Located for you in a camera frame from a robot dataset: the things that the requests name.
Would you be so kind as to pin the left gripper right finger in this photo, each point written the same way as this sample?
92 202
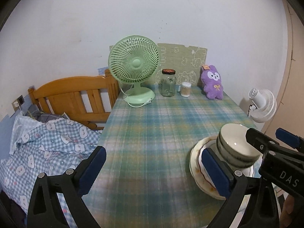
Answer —
261 211

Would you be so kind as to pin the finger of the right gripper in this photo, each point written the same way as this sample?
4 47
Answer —
261 142
294 141

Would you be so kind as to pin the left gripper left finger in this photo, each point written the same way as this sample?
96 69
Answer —
44 208

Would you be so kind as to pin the large grey bowl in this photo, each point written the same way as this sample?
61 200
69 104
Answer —
238 143
233 157

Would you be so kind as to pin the large yellow floral plate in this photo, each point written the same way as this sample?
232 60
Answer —
196 173

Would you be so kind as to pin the small blue-pattern bowl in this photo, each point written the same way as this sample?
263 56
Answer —
233 128

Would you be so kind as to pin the white red-pattern deep plate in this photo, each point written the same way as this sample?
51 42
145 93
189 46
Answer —
248 172

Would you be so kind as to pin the white small fan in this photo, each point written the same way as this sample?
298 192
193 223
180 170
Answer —
264 105

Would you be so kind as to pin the blue checked bear blanket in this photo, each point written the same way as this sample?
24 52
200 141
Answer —
51 147

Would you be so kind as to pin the purple plush bunny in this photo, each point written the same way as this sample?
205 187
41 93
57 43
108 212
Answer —
212 82

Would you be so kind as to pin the cotton swab container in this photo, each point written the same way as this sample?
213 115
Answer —
185 89

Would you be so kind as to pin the plaid green tablecloth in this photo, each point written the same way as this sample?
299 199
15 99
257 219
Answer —
146 179

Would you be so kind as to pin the green cartoon puzzle mat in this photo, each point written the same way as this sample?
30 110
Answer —
186 61

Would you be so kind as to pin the glass jar red lid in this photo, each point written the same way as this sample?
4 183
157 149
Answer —
168 82

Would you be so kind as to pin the wooden bed headboard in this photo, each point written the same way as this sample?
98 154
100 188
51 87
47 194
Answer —
79 97

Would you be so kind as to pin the green desk fan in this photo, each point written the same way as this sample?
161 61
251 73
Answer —
132 61

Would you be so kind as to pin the wall power outlet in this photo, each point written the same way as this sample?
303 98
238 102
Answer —
18 102

